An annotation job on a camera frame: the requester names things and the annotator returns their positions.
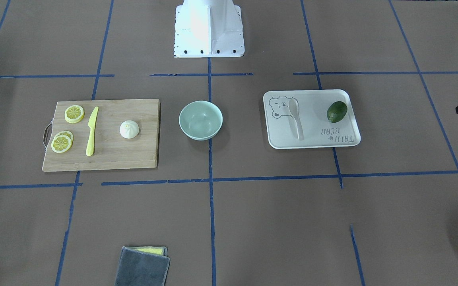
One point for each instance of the grey folded cloth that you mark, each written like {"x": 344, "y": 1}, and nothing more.
{"x": 136, "y": 268}

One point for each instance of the lemon slice bottom stacked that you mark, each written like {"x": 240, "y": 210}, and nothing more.
{"x": 65, "y": 133}

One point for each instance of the white ceramic spoon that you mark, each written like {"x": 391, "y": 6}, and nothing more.
{"x": 294, "y": 110}

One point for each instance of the yellow plastic knife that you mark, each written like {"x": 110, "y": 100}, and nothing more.
{"x": 92, "y": 127}

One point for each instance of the light green bowl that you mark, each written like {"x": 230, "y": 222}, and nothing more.
{"x": 200, "y": 120}

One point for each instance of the white bear tray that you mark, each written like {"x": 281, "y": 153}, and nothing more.
{"x": 318, "y": 131}

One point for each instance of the lemon slice stacked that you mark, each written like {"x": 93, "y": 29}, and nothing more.
{"x": 61, "y": 144}
{"x": 65, "y": 133}

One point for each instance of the white steamed bun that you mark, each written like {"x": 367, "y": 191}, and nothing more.
{"x": 129, "y": 129}

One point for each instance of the lemon slice upper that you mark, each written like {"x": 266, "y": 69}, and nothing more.
{"x": 74, "y": 114}

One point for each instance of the lemon slice top stacked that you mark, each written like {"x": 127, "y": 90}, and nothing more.
{"x": 61, "y": 144}

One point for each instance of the yellow sponge cloth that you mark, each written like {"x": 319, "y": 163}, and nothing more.
{"x": 156, "y": 250}

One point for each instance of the green avocado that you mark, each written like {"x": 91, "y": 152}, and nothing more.
{"x": 336, "y": 112}

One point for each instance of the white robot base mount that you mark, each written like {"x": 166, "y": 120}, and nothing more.
{"x": 208, "y": 29}

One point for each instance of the bamboo cutting board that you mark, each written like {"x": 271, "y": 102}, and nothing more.
{"x": 112, "y": 152}

